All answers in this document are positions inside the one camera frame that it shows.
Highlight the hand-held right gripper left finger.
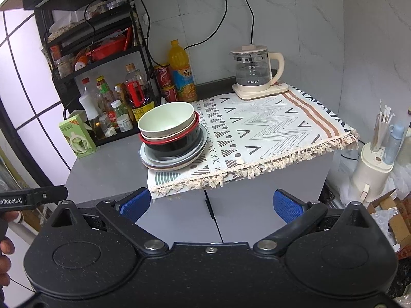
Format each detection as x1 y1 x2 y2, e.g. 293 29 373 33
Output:
48 187 168 251

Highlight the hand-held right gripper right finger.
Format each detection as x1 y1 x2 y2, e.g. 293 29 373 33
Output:
253 189 375 251

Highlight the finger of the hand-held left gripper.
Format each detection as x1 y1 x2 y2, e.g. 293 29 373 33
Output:
26 185 69 209

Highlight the plain white deep plate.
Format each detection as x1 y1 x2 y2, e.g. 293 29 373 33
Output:
141 135 207 169

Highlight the white plate ringed rim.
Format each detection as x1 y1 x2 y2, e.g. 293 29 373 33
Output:
143 141 208 172

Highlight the red and black bowl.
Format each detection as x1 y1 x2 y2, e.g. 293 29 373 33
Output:
140 112 200 160

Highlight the white deep plate blue print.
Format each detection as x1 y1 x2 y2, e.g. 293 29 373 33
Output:
140 130 207 167

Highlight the pale green bowl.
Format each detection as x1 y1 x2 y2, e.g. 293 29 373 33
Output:
138 102 195 138
141 115 196 140

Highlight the person's left hand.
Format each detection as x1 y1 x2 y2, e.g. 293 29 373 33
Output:
0 237 15 291

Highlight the green cardboard box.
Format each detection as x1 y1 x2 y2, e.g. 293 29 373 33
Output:
58 114 97 158

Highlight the white capped seasoning bottle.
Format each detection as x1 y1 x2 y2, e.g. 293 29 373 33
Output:
116 114 133 132

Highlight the small glass spice jar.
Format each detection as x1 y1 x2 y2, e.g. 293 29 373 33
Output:
99 114 116 137

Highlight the patterned fringed table cloth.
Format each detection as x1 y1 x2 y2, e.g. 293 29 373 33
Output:
148 85 360 203

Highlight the cream chopstick holder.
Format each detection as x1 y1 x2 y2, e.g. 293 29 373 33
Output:
350 143 394 203

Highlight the brown cardboard box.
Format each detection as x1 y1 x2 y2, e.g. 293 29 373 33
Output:
368 189 411 251

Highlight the yellow capped sauce bottle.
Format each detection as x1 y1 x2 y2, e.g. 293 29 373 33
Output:
96 76 115 116

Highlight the red capped clear bottle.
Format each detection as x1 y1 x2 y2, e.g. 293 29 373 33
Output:
80 78 96 97

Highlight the cream kettle base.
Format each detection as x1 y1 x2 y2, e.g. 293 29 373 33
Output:
233 82 289 100

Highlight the light blue thermos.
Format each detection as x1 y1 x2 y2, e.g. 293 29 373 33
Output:
382 122 406 166

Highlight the bundle of chopsticks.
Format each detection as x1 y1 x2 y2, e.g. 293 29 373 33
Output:
371 99 395 152

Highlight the orange juice bottle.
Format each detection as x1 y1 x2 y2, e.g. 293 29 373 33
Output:
168 39 198 102

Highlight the glass electric kettle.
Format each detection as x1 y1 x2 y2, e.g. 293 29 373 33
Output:
230 45 285 89

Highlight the black metal kitchen rack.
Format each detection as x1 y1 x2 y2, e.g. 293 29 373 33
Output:
34 0 161 146

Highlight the red plastic basin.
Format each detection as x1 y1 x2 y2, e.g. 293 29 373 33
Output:
91 35 127 61

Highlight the black rack cable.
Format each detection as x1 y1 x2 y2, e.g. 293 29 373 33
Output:
84 0 151 68

